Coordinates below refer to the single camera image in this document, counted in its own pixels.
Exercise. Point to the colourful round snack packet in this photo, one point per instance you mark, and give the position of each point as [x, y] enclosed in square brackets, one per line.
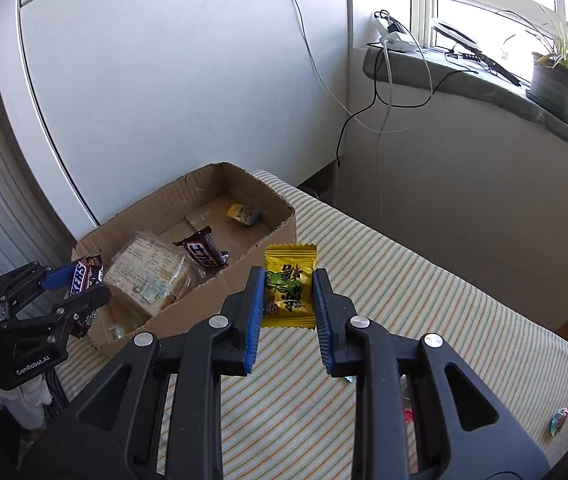
[559, 420]

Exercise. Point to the striped bed sheet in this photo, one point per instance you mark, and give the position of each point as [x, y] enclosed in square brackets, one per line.
[414, 285]

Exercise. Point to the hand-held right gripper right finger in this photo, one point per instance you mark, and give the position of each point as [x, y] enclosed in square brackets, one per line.
[320, 320]

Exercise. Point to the white wardrobe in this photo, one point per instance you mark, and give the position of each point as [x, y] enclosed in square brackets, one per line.
[173, 85]

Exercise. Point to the brown chocolate bar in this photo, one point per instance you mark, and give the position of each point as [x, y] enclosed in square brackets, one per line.
[201, 252]
[81, 276]

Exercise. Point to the potted spider plant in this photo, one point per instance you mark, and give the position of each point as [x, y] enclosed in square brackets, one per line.
[556, 85]

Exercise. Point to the yellow snack packet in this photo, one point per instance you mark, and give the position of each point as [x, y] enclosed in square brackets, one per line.
[289, 285]

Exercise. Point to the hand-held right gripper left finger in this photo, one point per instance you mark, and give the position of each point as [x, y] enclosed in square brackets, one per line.
[256, 320]

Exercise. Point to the white power strip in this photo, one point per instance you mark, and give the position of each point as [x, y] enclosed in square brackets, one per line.
[396, 35]

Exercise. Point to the clear bread package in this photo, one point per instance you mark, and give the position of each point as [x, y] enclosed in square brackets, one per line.
[148, 270]

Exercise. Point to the grey windowsill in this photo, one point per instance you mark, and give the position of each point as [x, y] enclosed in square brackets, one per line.
[464, 82]

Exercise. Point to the cardboard box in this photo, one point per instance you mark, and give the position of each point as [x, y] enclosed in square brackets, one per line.
[183, 305]

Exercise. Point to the yellow jelly cup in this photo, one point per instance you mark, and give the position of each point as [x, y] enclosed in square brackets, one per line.
[244, 214]

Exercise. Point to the white cloth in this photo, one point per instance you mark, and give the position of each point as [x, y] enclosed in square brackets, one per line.
[16, 405]

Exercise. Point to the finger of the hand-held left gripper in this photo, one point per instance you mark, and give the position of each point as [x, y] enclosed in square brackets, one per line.
[58, 279]
[78, 302]

